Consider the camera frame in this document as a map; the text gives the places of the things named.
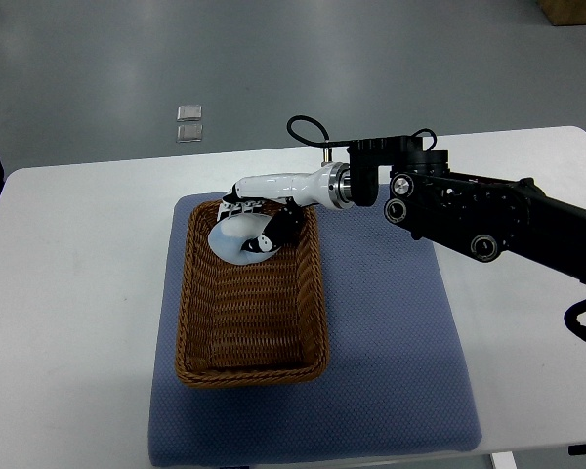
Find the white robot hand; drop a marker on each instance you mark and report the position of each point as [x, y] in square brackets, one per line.
[325, 187]

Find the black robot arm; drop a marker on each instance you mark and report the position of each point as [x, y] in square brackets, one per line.
[476, 216]

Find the brown wicker basket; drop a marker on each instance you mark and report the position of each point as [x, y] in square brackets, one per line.
[261, 324]

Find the upper metal floor plate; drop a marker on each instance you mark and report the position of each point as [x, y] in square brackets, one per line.
[189, 113]

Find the blue quilted mat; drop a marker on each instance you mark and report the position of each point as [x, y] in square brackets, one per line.
[396, 383]

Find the white table leg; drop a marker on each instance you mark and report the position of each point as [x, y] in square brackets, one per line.
[503, 460]

